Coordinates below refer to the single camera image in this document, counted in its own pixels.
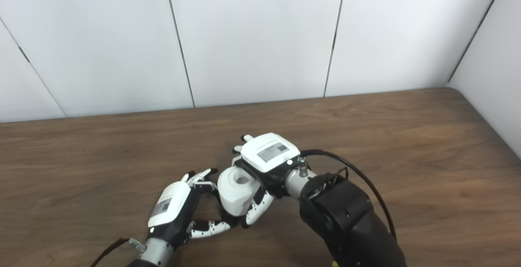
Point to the round white piece with holes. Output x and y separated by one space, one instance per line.
238 189

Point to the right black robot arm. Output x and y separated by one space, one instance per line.
350 222

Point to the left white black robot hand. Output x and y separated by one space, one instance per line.
173 210

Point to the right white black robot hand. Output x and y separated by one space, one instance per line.
268 155

